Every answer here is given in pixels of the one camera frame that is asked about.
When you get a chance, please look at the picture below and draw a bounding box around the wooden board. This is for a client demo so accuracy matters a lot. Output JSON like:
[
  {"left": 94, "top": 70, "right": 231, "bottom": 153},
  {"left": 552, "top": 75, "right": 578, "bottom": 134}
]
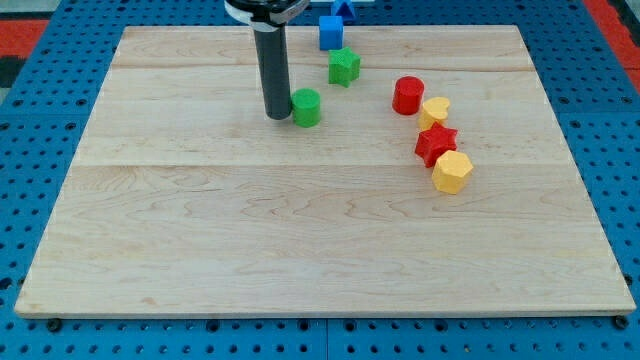
[{"left": 15, "top": 25, "right": 636, "bottom": 319}]

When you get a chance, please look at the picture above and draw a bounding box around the red cylinder block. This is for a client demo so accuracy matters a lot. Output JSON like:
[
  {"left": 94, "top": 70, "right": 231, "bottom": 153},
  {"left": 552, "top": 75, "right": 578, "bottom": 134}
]
[{"left": 392, "top": 76, "right": 425, "bottom": 115}]

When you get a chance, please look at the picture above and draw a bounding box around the green cylinder block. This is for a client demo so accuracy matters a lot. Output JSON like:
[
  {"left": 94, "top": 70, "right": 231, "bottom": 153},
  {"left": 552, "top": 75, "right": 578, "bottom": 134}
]
[{"left": 291, "top": 88, "right": 321, "bottom": 128}]

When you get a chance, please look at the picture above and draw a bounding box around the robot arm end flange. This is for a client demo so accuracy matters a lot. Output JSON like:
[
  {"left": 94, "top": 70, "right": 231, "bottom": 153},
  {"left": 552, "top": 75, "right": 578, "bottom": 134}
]
[{"left": 224, "top": 0, "right": 311, "bottom": 32}]

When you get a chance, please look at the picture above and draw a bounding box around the blue cube block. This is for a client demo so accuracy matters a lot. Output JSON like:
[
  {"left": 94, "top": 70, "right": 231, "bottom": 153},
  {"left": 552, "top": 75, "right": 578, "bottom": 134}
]
[{"left": 319, "top": 16, "right": 344, "bottom": 51}]

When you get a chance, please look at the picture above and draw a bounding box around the blue triangle block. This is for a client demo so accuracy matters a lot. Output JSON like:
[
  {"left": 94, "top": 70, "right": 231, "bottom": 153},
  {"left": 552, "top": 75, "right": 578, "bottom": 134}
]
[{"left": 330, "top": 0, "right": 357, "bottom": 22}]

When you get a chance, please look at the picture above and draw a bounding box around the yellow hexagon block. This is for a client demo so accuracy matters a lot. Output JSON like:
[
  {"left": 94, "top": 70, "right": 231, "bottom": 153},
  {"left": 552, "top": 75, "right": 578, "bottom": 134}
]
[{"left": 432, "top": 150, "right": 474, "bottom": 195}]

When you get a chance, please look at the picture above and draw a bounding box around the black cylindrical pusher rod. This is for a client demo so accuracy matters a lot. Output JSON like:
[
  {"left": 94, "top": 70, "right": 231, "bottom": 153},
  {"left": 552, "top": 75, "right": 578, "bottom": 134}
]
[{"left": 254, "top": 26, "right": 292, "bottom": 120}]

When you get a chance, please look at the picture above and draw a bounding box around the yellow heart block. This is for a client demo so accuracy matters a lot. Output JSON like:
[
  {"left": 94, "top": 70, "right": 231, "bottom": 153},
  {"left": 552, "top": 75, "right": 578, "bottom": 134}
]
[{"left": 418, "top": 97, "right": 451, "bottom": 130}]

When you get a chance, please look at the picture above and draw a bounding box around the red star block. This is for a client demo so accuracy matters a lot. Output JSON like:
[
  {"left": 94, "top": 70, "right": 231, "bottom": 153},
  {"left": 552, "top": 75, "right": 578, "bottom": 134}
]
[{"left": 414, "top": 123, "right": 458, "bottom": 168}]

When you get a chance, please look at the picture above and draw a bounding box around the green star block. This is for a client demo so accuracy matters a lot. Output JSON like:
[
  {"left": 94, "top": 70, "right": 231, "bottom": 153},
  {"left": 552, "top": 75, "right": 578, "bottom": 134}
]
[{"left": 328, "top": 47, "right": 361, "bottom": 88}]

